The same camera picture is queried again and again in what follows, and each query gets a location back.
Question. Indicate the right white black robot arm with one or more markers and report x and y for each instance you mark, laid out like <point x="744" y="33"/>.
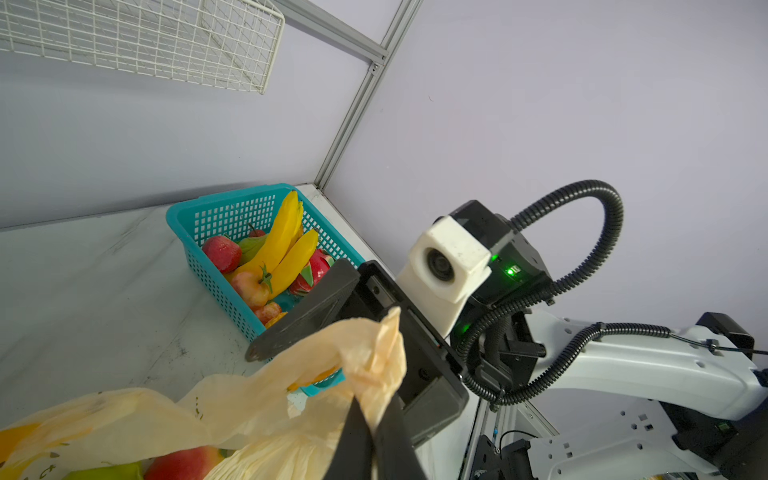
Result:
<point x="701" y="403"/>

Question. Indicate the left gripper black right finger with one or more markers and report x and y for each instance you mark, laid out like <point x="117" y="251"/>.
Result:
<point x="394" y="453"/>

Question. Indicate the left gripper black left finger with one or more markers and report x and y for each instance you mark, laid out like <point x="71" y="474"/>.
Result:
<point x="353" y="457"/>

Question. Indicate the pink green fake dragon fruit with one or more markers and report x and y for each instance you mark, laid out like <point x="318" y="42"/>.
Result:
<point x="319" y="264"/>

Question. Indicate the cream banana print plastic bag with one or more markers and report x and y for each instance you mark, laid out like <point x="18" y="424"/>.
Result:
<point x="282" y="422"/>

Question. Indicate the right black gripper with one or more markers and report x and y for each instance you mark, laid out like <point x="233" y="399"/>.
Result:
<point x="433" y="393"/>

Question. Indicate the green fake pear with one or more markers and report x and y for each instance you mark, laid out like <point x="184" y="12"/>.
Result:
<point x="130" y="471"/>

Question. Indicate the small yellow fake banana bunch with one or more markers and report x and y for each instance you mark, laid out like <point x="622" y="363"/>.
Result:
<point x="287" y="249"/>

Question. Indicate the teal plastic fruit basket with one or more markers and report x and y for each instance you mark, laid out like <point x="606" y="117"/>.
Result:
<point x="246" y="217"/>

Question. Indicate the red yellow fake apple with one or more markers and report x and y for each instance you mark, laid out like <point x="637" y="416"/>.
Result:
<point x="251" y="289"/>

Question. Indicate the red fake strawberry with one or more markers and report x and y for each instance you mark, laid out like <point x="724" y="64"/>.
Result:
<point x="224" y="253"/>

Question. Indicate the white wire wall basket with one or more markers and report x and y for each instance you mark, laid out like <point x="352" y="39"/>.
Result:
<point x="229" y="45"/>

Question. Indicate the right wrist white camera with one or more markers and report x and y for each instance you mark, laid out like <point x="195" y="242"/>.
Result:
<point x="444" y="268"/>

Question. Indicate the red fake apple in basket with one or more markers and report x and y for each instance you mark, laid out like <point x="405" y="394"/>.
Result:
<point x="191" y="464"/>

